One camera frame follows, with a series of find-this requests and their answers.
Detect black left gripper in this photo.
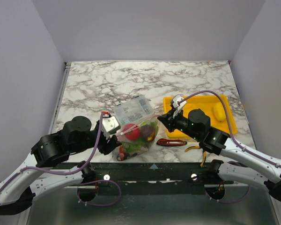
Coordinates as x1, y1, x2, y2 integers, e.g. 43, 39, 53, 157
71, 117, 123, 154

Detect dark red onion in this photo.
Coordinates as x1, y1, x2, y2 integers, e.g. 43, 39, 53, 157
140, 125, 155, 142

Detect red tomato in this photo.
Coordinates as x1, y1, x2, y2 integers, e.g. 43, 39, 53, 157
123, 124, 141, 141

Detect clear zip top bag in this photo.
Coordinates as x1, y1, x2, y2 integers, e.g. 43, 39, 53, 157
114, 114, 159, 161

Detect red chili pepper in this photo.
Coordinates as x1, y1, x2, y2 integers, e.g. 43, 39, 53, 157
117, 145, 129, 161

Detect green celery stalk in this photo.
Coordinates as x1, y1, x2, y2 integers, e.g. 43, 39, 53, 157
122, 138, 147, 153

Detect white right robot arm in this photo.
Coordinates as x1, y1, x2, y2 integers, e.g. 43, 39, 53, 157
157, 109, 281, 202

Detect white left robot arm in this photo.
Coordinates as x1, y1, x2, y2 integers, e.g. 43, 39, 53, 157
0, 112, 121, 216

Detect red utility knife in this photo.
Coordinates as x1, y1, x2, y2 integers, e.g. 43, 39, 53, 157
156, 138, 187, 146

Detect clear plastic screw box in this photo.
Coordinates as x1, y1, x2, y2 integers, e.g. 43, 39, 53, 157
113, 95, 154, 126

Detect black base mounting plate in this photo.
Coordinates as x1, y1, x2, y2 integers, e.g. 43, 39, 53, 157
77, 163, 225, 196

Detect yellow plastic tray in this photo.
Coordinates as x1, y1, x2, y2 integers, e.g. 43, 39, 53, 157
163, 95, 238, 139

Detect yellow lemon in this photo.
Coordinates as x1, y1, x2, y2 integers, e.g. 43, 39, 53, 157
213, 102, 226, 122

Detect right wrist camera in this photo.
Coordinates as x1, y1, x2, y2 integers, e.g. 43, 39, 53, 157
170, 95, 186, 118

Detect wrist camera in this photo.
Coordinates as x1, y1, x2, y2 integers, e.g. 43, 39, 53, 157
102, 111, 121, 137
170, 95, 186, 118

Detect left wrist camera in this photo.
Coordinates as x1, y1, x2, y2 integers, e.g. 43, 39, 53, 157
102, 111, 121, 137

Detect yellow handled pliers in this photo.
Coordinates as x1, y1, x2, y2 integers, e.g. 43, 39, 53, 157
185, 146, 207, 168

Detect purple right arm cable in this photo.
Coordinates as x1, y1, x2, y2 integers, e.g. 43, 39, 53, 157
177, 90, 281, 204

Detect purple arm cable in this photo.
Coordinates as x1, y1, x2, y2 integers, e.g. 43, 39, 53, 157
0, 112, 122, 207
177, 90, 281, 204

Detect aluminium rail frame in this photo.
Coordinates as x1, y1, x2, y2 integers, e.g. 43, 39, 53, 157
18, 61, 278, 225

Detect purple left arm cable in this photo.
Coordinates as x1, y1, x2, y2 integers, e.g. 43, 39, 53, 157
0, 112, 122, 207

